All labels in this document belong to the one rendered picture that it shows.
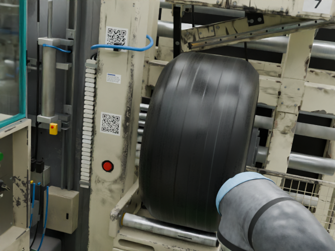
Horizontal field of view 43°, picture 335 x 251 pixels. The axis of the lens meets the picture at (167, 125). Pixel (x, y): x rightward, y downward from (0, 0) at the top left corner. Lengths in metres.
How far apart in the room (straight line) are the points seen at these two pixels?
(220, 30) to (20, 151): 0.89
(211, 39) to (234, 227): 1.06
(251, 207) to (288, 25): 1.06
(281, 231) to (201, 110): 0.58
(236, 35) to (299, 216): 1.10
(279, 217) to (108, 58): 0.89
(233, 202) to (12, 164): 0.79
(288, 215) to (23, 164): 0.89
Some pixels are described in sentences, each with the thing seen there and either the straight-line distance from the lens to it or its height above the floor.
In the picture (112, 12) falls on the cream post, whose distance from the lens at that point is 1.41.
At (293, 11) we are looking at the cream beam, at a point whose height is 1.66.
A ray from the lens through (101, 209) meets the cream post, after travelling 1.61.
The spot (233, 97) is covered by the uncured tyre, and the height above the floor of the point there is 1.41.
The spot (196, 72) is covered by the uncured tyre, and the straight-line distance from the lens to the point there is 1.29.
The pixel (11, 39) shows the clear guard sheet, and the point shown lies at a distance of 1.25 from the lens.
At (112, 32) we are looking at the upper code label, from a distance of 1.42.
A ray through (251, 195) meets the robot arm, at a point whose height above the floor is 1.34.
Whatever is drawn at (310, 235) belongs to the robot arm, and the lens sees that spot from 0.73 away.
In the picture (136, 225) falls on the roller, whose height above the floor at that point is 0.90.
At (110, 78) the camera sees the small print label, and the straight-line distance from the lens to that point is 1.44.
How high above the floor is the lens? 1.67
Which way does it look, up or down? 17 degrees down
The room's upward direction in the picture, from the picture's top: 6 degrees clockwise
